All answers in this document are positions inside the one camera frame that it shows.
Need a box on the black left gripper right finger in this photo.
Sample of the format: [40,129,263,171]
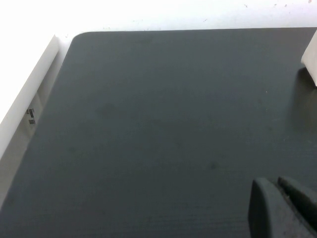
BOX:
[277,176,317,238]

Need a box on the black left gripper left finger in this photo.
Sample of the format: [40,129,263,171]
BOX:
[248,178,311,238]

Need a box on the cream fabric pencil case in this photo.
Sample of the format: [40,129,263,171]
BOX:
[300,30,317,88]

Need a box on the black table mat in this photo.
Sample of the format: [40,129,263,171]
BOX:
[0,26,317,238]

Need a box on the white side board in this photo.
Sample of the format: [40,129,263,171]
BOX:
[0,33,61,199]

